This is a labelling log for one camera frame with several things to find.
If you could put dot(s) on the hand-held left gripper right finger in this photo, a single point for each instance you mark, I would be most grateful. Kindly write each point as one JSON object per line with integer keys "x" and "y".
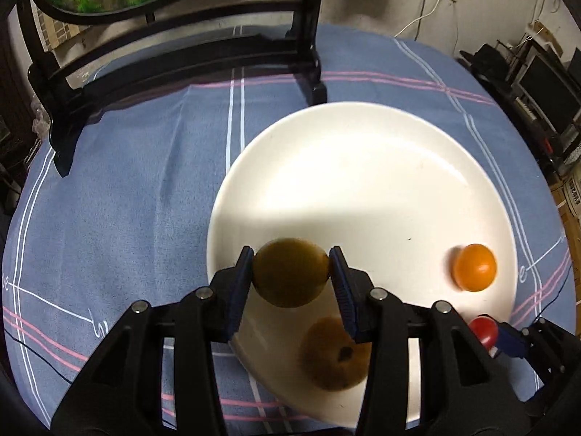
{"x": 341, "y": 286}

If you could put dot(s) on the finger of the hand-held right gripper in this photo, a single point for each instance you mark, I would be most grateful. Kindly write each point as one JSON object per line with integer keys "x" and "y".
{"x": 510, "y": 340}

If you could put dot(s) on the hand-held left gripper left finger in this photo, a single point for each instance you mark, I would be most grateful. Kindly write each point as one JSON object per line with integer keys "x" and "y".
{"x": 240, "y": 281}

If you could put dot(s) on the small red cherry tomato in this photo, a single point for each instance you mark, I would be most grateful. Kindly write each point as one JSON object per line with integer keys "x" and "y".
{"x": 483, "y": 331}

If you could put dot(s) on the tan round fruit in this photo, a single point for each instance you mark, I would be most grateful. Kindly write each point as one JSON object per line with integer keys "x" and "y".
{"x": 290, "y": 278}

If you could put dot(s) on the tan fruit with dark spots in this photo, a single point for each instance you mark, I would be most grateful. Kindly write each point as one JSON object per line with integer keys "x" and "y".
{"x": 329, "y": 359}

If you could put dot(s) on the small orange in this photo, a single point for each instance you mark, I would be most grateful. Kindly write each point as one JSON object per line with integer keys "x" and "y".
{"x": 474, "y": 267}

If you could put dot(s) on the white oval plate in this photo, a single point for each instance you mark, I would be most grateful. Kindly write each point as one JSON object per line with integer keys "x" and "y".
{"x": 363, "y": 181}

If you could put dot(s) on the blue striped tablecloth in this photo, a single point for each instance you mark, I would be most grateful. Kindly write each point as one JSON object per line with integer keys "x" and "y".
{"x": 136, "y": 190}

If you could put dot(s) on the cardboard box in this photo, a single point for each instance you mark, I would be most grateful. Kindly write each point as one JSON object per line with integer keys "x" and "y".
{"x": 569, "y": 197}

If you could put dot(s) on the computer monitor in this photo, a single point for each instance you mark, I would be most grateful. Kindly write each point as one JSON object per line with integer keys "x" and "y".
{"x": 544, "y": 86}

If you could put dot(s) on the clear plastic bag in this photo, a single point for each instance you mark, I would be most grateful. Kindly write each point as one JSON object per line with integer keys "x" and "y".
{"x": 40, "y": 120}

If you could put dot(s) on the dark bag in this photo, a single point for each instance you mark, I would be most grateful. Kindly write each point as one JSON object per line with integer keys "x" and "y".
{"x": 488, "y": 61}

